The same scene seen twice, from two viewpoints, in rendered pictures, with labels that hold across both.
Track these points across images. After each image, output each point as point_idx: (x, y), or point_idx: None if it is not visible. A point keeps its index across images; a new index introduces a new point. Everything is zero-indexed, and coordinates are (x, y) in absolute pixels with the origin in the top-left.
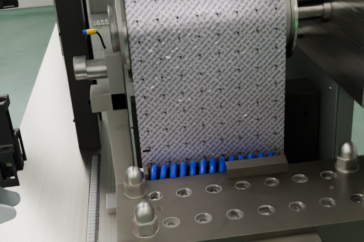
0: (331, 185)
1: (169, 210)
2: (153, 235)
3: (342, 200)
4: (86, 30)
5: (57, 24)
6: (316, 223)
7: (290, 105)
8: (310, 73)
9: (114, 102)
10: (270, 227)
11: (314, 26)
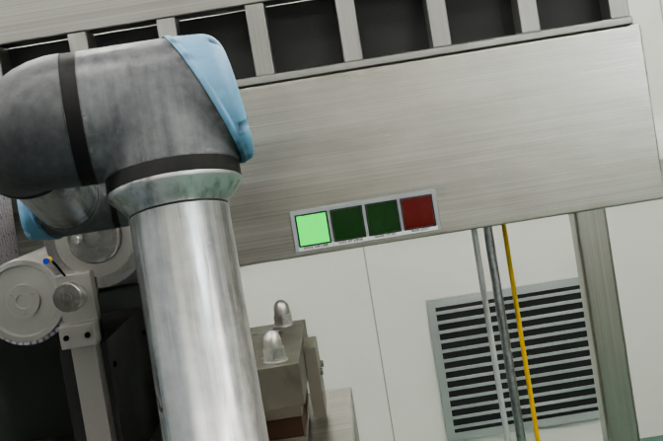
0: (253, 334)
1: None
2: (285, 356)
3: (275, 330)
4: (47, 257)
5: None
6: (301, 331)
7: (138, 323)
8: (102, 309)
9: (100, 329)
10: (297, 338)
11: None
